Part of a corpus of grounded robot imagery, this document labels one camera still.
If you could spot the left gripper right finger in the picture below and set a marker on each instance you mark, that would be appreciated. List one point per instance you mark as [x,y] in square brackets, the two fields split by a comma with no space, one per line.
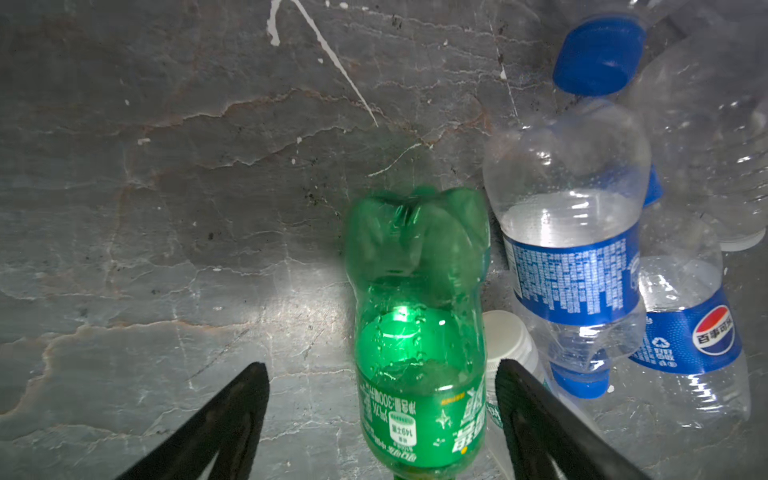
[545,438]

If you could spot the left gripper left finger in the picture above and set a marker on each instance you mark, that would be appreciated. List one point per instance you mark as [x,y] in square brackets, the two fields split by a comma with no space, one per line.
[221,439]

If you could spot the green Sprite bottle yellow cap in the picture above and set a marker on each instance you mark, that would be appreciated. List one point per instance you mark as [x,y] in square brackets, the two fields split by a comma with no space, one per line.
[416,264]

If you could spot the clear bottle blue cap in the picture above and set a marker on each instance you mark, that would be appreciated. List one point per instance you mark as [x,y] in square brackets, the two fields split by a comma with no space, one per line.
[601,52]

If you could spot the Pepsi blue label bottle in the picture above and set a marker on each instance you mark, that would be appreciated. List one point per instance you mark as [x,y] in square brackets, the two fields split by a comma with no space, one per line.
[691,365]

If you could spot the blue label bottle centre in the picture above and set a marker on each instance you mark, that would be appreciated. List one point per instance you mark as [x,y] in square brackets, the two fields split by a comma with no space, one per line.
[568,196]

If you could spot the clear crushed bottle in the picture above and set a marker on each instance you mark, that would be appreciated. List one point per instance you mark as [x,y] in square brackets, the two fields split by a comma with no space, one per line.
[703,102]

